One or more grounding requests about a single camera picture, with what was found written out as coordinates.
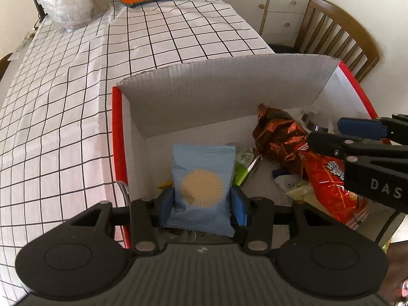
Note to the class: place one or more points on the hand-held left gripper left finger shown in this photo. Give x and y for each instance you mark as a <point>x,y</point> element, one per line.
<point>166,207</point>

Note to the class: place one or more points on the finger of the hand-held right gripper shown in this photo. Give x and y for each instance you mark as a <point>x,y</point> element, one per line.
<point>357,127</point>
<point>331,146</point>

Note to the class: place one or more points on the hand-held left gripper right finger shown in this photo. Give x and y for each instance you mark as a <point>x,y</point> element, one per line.
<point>239,207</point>

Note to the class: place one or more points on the green snack packet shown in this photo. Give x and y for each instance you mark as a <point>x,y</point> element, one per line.
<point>244,167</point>

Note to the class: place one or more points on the red snack packet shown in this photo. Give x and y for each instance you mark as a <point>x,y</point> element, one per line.
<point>328,188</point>

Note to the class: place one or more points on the copper foil snack packet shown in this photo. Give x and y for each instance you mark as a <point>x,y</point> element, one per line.
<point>280,140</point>

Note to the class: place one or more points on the light blue snack packet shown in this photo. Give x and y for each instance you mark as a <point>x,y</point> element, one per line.
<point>200,162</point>

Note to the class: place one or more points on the red cardboard box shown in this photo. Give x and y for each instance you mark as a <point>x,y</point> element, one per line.
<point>207,102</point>

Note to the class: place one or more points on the person's right forearm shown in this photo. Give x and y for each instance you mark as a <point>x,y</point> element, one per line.
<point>395,261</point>

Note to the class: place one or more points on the white blue snack packet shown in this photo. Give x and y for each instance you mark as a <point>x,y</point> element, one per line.
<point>287,181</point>

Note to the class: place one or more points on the checked white tablecloth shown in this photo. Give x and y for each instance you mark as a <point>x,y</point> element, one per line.
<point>63,102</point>

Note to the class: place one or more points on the white wooden cabinet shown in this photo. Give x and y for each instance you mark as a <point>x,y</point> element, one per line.
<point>245,3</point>

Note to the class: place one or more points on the clear plastic bag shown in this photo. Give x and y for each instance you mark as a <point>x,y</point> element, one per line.
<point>70,3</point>

